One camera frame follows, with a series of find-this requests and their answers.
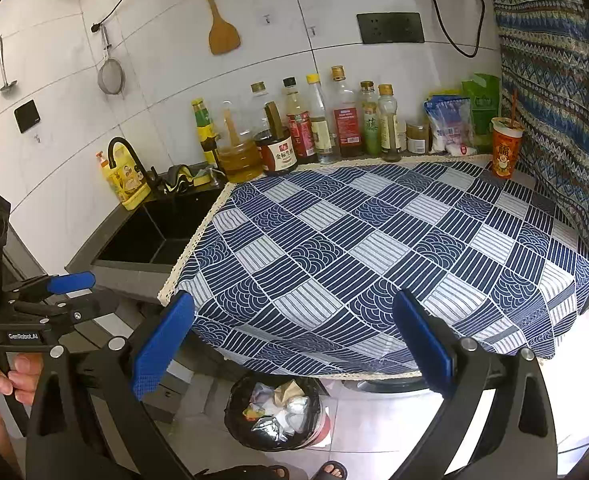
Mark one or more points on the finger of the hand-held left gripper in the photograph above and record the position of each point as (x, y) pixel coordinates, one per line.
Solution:
(72, 282)
(92, 307)

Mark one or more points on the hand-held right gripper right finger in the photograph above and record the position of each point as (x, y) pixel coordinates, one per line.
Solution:
(424, 342)

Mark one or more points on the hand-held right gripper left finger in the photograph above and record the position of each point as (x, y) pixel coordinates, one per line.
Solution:
(163, 345)

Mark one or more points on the bin with black bag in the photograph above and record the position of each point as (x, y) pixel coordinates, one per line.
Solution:
(234, 420)

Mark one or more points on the grey plastic bag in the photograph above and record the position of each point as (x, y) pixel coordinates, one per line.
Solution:
(298, 407)

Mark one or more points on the person's left hand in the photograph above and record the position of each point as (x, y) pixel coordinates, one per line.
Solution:
(27, 372)

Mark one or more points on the black sink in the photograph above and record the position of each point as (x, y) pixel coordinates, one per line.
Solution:
(144, 240)

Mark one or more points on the blue patterned tablecloth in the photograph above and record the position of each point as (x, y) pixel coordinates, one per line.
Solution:
(374, 240)

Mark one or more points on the yellow detergent jug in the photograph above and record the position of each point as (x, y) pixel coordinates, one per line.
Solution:
(132, 185)

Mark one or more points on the yellow pump bottle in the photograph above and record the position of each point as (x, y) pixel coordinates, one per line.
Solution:
(105, 172)

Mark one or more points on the black faucet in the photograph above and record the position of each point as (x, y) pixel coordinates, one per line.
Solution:
(152, 180)

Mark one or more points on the black yellow scrub cloth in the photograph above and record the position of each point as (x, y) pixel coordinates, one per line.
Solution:
(179, 177)

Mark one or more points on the person's right foot black sandal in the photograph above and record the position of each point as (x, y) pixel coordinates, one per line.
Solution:
(332, 471)

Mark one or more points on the person's foot black sandal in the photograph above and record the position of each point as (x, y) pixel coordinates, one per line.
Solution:
(332, 471)
(278, 474)

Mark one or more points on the metal ladle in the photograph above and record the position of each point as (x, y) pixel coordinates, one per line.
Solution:
(8, 87)

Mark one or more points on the green yellow sponge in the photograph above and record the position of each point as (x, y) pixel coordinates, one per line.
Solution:
(204, 176)

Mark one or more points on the person's left foot black sandal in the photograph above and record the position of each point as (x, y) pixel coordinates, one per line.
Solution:
(278, 474)

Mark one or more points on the small white packet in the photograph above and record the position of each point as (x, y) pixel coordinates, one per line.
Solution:
(459, 150)

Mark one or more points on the large cooking oil bottle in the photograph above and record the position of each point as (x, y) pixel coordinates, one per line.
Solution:
(239, 162)

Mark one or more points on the small glass jar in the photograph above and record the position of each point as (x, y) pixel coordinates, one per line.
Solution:
(417, 141)

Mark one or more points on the green label sauce bottle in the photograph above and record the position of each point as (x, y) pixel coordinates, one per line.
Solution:
(204, 130)

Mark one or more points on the orange drink cup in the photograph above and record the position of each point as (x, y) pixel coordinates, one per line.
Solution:
(505, 155)

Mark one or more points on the metal mesh strainer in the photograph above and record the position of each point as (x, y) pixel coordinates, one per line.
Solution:
(111, 77)

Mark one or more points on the small bottle yellow cap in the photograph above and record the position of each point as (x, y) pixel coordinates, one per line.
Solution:
(389, 130)

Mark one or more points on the white plastic bag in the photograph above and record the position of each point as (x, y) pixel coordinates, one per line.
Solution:
(447, 127)

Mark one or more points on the dark soy sauce jug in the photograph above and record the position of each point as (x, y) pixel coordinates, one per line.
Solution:
(278, 157)

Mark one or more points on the green label oil bottle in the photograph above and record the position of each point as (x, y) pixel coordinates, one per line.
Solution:
(372, 127)

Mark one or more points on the red label clear bottle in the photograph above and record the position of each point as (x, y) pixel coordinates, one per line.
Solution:
(348, 127)

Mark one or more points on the clear bottle yellow cap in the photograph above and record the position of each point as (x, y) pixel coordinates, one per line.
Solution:
(320, 130)

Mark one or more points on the green paper bag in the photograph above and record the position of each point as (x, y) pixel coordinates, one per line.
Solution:
(481, 105)

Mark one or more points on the dark bottle black cap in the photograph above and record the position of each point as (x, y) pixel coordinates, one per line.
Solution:
(299, 132)

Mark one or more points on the red straw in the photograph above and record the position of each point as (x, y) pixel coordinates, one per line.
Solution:
(513, 107)

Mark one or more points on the clear bottle gold cap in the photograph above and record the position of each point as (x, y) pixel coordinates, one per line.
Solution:
(259, 105)

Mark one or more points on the wooden spatula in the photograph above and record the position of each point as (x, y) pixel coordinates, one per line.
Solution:
(223, 35)

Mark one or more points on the blue patterned curtain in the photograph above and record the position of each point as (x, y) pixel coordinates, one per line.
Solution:
(549, 70)

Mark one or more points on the black power outlet strip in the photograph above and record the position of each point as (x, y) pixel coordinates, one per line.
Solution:
(389, 27)

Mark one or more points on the small black wall switch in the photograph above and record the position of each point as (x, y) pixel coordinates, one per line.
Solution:
(27, 116)

